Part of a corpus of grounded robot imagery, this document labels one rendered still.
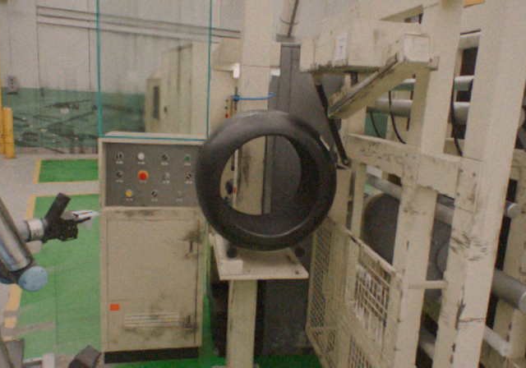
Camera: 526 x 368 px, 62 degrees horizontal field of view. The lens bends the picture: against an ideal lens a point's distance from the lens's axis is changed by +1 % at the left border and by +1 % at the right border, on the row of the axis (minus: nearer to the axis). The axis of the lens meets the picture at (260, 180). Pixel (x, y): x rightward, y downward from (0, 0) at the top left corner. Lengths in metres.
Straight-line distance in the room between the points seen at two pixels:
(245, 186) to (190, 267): 0.64
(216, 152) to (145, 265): 1.03
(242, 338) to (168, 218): 0.73
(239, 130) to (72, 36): 9.14
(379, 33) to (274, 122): 0.48
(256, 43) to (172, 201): 0.96
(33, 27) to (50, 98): 1.45
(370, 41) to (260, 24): 0.68
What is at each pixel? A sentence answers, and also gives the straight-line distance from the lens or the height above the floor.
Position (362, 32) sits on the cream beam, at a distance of 1.51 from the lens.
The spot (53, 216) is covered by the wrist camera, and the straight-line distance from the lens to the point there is 1.64.
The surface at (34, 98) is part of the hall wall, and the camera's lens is 10.52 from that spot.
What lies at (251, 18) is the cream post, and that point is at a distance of 2.05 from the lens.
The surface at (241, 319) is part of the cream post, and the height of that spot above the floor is 0.40.
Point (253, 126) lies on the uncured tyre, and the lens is 1.65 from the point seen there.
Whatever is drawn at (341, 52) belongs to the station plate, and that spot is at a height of 1.68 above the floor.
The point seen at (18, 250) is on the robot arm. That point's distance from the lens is 1.46.
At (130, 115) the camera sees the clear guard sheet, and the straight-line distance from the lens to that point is 2.34.
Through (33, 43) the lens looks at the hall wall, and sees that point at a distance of 10.54.
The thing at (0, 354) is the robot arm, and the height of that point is 1.07.
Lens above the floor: 1.53
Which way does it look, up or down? 11 degrees down
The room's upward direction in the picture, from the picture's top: 3 degrees clockwise
